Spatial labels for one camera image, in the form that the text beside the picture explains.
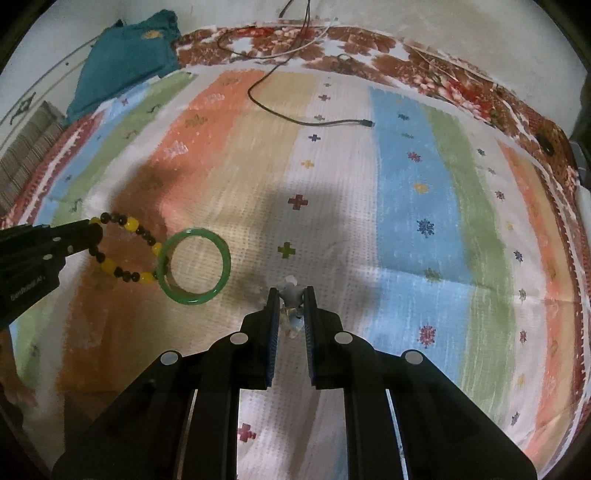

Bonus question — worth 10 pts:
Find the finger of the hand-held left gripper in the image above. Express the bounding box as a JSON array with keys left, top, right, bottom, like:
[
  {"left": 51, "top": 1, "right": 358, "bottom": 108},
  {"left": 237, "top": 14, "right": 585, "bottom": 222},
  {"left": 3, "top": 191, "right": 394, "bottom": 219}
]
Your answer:
[
  {"left": 55, "top": 240, "right": 101, "bottom": 261},
  {"left": 46, "top": 220, "right": 105, "bottom": 245}
]

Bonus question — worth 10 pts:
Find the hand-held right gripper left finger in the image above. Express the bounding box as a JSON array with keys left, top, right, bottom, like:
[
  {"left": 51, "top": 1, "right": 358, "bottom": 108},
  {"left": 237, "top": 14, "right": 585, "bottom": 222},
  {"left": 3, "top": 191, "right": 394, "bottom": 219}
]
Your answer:
[{"left": 51, "top": 287, "right": 282, "bottom": 480}]

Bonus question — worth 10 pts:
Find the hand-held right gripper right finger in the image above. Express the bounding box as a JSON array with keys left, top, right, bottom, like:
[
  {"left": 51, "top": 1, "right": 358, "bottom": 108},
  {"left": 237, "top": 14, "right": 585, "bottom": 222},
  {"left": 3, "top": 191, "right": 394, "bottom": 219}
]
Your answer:
[{"left": 302, "top": 286, "right": 539, "bottom": 480}]

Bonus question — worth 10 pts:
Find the yellow and dark bead bracelet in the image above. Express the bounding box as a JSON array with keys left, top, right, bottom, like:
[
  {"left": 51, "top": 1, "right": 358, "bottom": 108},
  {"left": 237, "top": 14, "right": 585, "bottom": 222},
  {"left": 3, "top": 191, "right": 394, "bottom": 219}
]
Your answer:
[{"left": 90, "top": 211, "right": 164, "bottom": 285}]

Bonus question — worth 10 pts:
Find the pale blue bead bracelet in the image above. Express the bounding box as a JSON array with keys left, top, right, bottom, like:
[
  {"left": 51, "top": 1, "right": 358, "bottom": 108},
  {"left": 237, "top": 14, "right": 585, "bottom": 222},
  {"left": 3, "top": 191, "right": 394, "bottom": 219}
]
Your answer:
[{"left": 276, "top": 275, "right": 306, "bottom": 340}]

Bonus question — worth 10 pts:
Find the green jade bangle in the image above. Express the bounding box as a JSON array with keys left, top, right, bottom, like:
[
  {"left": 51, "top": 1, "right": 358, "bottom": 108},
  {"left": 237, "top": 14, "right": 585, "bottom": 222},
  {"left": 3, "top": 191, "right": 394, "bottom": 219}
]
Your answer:
[{"left": 156, "top": 227, "right": 232, "bottom": 306}]

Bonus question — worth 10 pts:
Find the grey striped cushion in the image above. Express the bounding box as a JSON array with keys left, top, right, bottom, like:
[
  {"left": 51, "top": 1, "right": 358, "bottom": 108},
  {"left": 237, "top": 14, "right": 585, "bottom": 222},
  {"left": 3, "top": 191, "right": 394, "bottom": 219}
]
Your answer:
[{"left": 0, "top": 102, "right": 66, "bottom": 216}]

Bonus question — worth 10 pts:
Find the striped pastel blanket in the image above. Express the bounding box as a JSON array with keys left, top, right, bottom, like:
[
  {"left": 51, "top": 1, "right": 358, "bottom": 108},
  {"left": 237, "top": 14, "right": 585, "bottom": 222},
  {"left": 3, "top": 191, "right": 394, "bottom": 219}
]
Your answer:
[{"left": 9, "top": 69, "right": 583, "bottom": 476}]

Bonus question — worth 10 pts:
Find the teal folded cloth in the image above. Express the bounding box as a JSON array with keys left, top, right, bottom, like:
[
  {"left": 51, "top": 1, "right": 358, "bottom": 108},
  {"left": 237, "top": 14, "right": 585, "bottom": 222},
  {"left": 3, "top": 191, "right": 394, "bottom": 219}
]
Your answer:
[{"left": 67, "top": 10, "right": 181, "bottom": 123}]

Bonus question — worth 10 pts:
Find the black charging cable with plug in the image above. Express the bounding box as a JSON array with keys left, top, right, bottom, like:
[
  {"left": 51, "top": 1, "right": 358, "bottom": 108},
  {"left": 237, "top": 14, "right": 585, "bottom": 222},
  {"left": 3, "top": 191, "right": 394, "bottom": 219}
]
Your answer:
[{"left": 248, "top": 0, "right": 376, "bottom": 129}]

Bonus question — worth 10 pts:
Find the thin black cable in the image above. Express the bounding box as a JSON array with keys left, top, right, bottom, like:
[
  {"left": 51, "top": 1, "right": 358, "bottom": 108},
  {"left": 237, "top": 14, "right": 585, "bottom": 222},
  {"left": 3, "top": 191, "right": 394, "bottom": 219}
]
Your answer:
[{"left": 217, "top": 0, "right": 296, "bottom": 59}]

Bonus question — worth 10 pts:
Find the thin white cable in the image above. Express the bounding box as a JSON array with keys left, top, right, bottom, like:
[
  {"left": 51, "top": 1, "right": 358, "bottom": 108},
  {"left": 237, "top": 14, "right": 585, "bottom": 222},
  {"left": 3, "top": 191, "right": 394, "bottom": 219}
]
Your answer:
[{"left": 231, "top": 25, "right": 341, "bottom": 59}]

